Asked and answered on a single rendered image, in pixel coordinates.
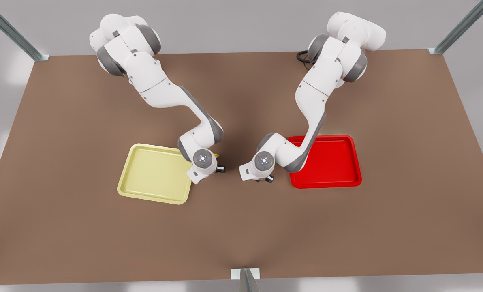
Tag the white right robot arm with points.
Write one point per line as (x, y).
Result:
(156, 83)

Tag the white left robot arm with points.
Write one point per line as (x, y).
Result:
(320, 87)

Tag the yellow tray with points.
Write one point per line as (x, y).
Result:
(154, 174)

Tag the red tray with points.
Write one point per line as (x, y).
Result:
(334, 162)

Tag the silver frame post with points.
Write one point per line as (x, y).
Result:
(246, 280)
(12, 30)
(462, 26)

